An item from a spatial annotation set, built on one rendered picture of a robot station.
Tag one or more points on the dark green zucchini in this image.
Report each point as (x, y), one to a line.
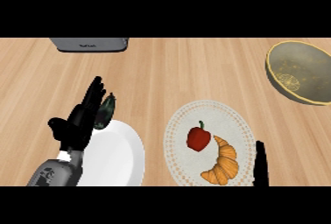
(105, 112)

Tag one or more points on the golden croissant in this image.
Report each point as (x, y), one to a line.
(225, 164)

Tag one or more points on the white plate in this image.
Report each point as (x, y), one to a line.
(114, 157)

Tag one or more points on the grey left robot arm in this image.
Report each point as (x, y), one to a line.
(53, 172)

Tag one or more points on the grey appliance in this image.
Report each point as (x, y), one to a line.
(90, 44)

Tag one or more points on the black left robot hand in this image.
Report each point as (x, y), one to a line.
(80, 122)

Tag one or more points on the grey bowl with yellow rim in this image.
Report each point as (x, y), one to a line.
(302, 73)

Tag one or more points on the round white placemat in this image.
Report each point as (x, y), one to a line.
(194, 116)

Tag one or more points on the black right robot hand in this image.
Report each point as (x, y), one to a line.
(260, 166)

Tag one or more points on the red bell pepper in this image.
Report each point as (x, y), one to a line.
(198, 139)

